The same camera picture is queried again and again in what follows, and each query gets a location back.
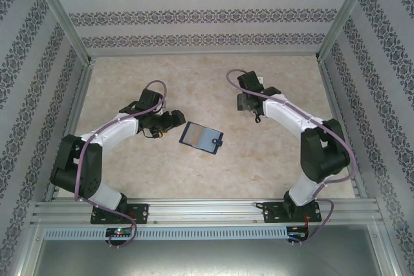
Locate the gold credit card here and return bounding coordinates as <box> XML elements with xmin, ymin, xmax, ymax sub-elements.
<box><xmin>188</xmin><ymin>124</ymin><xmax>200</xmax><ymax>145</ymax></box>

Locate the blue leather card holder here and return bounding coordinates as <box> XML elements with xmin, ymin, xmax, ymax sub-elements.
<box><xmin>179</xmin><ymin>121</ymin><xmax>224</xmax><ymax>155</ymax></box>

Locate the small green circuit board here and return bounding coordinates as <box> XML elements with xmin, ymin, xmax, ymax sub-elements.
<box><xmin>105</xmin><ymin>227</ymin><xmax>133</xmax><ymax>238</ymax></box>
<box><xmin>287</xmin><ymin>225</ymin><xmax>311</xmax><ymax>240</ymax></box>

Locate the grey metal sheet shelf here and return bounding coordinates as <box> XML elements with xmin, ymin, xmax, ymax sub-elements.
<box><xmin>32</xmin><ymin>239</ymin><xmax>397</xmax><ymax>276</ymax></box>

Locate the short aluminium cross rail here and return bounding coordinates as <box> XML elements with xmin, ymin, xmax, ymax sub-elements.
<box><xmin>89</xmin><ymin>50</ymin><xmax>320</xmax><ymax>59</ymax></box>

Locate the aluminium table edge rail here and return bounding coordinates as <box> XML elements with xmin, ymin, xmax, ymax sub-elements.
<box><xmin>44</xmin><ymin>58</ymin><xmax>96</xmax><ymax>202</ymax></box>
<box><xmin>318</xmin><ymin>58</ymin><xmax>365</xmax><ymax>198</ymax></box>

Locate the long aluminium mounting rail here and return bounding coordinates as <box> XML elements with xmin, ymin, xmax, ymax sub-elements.
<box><xmin>31</xmin><ymin>200</ymin><xmax>380</xmax><ymax>225</ymax></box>

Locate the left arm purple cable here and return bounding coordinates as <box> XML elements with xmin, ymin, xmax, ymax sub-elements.
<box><xmin>73</xmin><ymin>80</ymin><xmax>168</xmax><ymax>250</ymax></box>

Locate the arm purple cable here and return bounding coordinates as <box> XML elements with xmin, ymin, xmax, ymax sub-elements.
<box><xmin>73</xmin><ymin>80</ymin><xmax>168</xmax><ymax>250</ymax></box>
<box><xmin>226</xmin><ymin>69</ymin><xmax>360</xmax><ymax>248</ymax></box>

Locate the grey slotted cable duct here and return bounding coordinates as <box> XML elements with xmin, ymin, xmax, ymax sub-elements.
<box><xmin>43</xmin><ymin>226</ymin><xmax>289</xmax><ymax>240</ymax></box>

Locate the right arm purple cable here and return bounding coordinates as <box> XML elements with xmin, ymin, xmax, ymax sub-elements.
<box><xmin>226</xmin><ymin>69</ymin><xmax>360</xmax><ymax>248</ymax></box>

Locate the aluminium frame post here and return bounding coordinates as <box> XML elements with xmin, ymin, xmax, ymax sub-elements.
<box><xmin>315</xmin><ymin>0</ymin><xmax>378</xmax><ymax>63</ymax></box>
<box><xmin>27</xmin><ymin>0</ymin><xmax>95</xmax><ymax>67</ymax></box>

